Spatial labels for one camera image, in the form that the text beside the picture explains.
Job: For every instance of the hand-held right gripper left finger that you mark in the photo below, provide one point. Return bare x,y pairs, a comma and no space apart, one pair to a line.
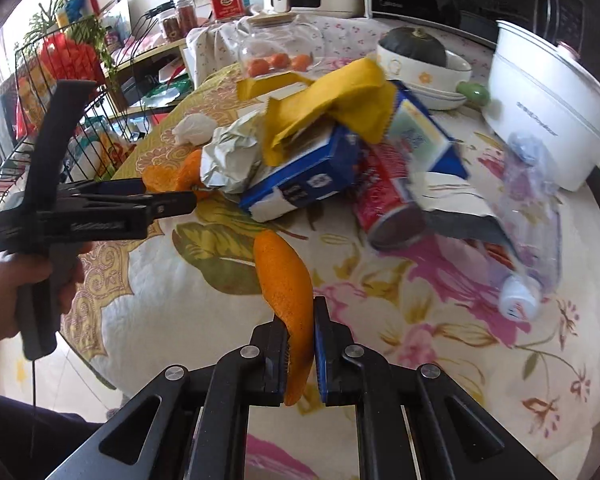
280,355

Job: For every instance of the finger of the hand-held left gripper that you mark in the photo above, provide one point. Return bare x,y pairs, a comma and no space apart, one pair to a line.
170,203
122,186

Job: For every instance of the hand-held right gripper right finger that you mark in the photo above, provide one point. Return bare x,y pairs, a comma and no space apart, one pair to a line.
322,350

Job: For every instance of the curled orange peel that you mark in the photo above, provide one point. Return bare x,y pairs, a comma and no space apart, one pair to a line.
180,177

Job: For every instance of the long orange peel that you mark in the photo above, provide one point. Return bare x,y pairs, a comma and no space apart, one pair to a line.
285,280

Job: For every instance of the blue biscuit box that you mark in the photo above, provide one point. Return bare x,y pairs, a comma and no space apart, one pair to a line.
305,180

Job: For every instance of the red drink can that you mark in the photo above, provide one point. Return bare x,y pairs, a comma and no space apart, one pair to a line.
385,195

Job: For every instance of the crumpled white paper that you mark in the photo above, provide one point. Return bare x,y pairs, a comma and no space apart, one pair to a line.
230,157

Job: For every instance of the crumpled white tissue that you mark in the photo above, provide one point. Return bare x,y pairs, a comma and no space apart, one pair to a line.
195,127

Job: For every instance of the floral tablecloth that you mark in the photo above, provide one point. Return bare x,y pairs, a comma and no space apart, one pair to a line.
405,310

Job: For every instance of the wooden shelf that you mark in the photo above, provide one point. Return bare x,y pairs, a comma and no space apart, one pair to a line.
150,52

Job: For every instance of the orange red packet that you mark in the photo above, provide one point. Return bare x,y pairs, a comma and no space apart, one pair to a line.
70,57

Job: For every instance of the small orange fruit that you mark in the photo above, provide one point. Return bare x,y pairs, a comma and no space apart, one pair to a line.
279,60
257,66
300,62

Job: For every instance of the glass spice jar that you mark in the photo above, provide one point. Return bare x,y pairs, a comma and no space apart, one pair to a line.
169,27
185,17

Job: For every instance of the green plant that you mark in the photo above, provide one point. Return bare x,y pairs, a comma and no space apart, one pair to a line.
45,25

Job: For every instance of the glass jar with wooden lid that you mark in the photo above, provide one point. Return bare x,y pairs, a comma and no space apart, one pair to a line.
275,40

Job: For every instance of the yellow cloth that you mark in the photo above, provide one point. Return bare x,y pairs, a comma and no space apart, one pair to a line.
330,90

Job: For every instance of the white grey paper bag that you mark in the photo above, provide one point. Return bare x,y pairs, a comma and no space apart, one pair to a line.
460,200

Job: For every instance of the red label jar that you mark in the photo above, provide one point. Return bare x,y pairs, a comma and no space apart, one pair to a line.
226,5

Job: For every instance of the person's dark clothing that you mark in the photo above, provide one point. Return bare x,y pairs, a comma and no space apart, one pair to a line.
10,435

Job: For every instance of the clear plastic bottle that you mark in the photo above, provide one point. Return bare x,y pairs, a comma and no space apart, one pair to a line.
530,240

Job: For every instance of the blue carton with pale panel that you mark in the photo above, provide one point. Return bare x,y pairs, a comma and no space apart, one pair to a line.
420,130

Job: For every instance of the white plate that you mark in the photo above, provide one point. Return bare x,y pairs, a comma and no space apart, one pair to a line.
440,100

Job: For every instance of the dark green squash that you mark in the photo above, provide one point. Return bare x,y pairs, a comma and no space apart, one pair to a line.
412,47

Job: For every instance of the white ceramic bowl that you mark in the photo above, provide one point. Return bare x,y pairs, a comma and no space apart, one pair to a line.
430,77

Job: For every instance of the small green cup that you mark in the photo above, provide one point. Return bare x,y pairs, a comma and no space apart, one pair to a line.
475,92

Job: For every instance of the white electric pot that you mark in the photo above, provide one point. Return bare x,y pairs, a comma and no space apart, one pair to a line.
545,100

